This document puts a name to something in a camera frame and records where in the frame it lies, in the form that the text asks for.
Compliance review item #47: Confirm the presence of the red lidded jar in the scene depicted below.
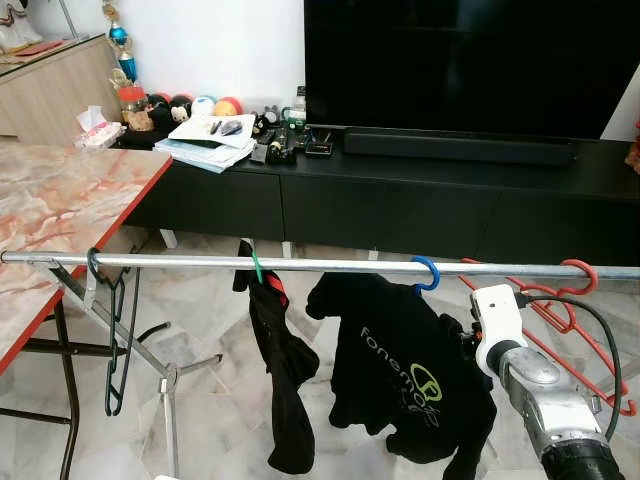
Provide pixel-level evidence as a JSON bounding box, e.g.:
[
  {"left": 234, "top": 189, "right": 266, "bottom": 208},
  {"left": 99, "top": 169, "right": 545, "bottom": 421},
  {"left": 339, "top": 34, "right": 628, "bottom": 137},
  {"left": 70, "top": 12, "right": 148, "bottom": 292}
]
[{"left": 117, "top": 85, "right": 149, "bottom": 126}]

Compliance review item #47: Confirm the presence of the white figurine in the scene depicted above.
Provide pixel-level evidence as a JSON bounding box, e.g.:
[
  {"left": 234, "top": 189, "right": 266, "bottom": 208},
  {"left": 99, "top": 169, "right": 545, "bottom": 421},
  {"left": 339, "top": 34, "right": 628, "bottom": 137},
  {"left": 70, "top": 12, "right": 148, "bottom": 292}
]
[{"left": 0, "top": 0, "right": 41, "bottom": 51}]

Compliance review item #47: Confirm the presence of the blue clothes hanger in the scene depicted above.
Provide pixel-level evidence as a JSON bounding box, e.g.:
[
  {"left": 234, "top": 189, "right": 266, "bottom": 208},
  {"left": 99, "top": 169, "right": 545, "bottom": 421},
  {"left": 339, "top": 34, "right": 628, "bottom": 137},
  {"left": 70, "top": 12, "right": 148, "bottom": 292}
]
[{"left": 410, "top": 256, "right": 441, "bottom": 293}]

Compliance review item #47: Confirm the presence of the clear bottle green label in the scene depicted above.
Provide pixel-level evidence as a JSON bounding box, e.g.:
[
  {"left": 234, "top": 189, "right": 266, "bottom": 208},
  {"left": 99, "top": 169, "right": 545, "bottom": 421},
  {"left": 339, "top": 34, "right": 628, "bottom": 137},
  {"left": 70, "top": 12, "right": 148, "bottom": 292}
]
[{"left": 292, "top": 88, "right": 308, "bottom": 127}]

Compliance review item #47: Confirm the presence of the black soundbar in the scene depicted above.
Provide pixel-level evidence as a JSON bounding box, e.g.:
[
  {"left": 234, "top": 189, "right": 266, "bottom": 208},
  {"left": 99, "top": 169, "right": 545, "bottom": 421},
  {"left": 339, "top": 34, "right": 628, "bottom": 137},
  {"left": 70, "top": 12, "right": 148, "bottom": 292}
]
[{"left": 343, "top": 128, "right": 578, "bottom": 167}]

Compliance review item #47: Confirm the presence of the black fonemax t-shirt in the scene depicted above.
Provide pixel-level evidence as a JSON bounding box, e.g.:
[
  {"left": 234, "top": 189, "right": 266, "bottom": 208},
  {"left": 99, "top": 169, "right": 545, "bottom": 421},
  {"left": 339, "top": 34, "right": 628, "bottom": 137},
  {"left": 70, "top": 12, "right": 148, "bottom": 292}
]
[{"left": 306, "top": 272, "right": 498, "bottom": 466}]

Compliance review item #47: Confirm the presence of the orange ball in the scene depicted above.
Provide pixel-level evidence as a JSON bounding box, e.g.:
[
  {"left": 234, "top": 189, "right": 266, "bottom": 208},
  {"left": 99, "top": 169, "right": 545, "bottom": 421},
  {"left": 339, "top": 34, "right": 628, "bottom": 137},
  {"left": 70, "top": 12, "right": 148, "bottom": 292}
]
[{"left": 213, "top": 96, "right": 244, "bottom": 118}]

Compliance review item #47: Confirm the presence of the blue gold trophy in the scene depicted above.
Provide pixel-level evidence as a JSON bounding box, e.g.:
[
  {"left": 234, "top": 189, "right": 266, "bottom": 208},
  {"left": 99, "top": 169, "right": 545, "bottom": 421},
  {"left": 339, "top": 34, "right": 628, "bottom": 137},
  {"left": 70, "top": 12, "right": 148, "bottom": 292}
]
[{"left": 100, "top": 0, "right": 141, "bottom": 86}]

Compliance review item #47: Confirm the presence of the black shirt red collar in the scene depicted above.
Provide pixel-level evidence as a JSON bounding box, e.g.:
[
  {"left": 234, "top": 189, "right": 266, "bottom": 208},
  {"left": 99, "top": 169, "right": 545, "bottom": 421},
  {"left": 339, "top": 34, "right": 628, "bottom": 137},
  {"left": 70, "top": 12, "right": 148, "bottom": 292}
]
[{"left": 233, "top": 240, "right": 321, "bottom": 475}]

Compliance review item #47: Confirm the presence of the pink tissue pack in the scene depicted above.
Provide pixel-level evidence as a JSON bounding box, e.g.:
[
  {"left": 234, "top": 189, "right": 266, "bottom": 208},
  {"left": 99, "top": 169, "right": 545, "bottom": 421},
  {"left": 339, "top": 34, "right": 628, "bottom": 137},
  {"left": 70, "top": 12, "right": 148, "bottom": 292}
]
[{"left": 75, "top": 105, "right": 123, "bottom": 149}]

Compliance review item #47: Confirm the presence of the black mouse plush toy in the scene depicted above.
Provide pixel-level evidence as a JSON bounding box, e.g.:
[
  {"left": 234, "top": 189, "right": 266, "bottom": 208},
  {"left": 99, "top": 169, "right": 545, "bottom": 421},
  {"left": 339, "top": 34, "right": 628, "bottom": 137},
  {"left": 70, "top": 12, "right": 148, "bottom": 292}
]
[{"left": 148, "top": 93, "right": 193, "bottom": 134}]

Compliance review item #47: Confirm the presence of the black clothes hanger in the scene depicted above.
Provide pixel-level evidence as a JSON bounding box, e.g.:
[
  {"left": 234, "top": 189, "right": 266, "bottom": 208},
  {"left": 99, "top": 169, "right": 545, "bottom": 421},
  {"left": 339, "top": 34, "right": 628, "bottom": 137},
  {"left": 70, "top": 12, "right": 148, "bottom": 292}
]
[{"left": 86, "top": 247, "right": 143, "bottom": 417}]

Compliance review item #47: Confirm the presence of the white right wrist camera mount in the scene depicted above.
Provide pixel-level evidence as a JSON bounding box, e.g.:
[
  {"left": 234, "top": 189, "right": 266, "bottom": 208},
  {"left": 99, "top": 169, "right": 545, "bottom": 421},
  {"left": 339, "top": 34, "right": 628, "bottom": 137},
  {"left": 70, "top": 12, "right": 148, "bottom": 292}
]
[{"left": 470, "top": 284, "right": 529, "bottom": 379}]

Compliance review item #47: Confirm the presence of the silver metal clothes rack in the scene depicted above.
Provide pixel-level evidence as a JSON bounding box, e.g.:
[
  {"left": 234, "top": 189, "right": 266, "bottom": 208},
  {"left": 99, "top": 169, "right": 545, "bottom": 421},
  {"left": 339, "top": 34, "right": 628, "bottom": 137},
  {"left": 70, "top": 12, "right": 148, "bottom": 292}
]
[{"left": 0, "top": 248, "right": 640, "bottom": 479}]

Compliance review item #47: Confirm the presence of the black flat television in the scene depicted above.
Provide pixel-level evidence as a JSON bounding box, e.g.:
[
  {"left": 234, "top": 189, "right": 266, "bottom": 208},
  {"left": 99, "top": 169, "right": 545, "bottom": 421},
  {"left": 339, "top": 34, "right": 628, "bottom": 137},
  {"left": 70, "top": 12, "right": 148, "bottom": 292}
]
[{"left": 303, "top": 0, "right": 640, "bottom": 141}]

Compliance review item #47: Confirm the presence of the white paper stack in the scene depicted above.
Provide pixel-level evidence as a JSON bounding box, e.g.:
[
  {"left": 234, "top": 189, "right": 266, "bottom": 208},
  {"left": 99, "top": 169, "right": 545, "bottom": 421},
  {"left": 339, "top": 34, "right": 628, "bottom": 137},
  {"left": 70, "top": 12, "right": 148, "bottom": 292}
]
[{"left": 155, "top": 113, "right": 258, "bottom": 174}]

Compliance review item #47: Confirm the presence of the marble pattern folding table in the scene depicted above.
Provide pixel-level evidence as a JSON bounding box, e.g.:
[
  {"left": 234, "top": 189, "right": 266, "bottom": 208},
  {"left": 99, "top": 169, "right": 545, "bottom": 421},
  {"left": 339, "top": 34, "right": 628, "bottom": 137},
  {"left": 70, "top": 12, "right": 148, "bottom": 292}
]
[{"left": 0, "top": 143, "right": 173, "bottom": 480}]

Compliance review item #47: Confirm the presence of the beige wooden sideboard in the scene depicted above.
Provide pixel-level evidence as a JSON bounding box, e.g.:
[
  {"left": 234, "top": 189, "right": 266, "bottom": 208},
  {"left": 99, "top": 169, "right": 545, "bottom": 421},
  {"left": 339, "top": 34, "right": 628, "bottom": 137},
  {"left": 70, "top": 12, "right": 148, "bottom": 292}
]
[{"left": 0, "top": 35, "right": 126, "bottom": 146}]

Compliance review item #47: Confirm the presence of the black low TV cabinet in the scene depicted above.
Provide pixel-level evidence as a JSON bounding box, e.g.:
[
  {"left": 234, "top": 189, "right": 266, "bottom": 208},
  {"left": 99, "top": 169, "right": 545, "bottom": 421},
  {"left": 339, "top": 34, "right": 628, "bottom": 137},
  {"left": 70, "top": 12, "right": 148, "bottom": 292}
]
[{"left": 110, "top": 125, "right": 640, "bottom": 269}]

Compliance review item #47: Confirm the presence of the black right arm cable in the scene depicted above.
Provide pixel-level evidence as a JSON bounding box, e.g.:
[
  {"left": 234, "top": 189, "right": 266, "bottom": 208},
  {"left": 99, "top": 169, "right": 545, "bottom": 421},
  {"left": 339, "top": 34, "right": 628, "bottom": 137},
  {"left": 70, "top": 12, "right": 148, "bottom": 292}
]
[{"left": 515, "top": 290, "right": 623, "bottom": 441}]

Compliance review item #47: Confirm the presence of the red clothes hanger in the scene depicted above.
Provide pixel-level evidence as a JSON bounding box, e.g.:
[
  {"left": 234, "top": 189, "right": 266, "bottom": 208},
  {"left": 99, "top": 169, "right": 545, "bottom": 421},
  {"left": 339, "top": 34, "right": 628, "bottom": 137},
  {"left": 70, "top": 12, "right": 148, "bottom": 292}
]
[{"left": 460, "top": 258, "right": 639, "bottom": 417}]

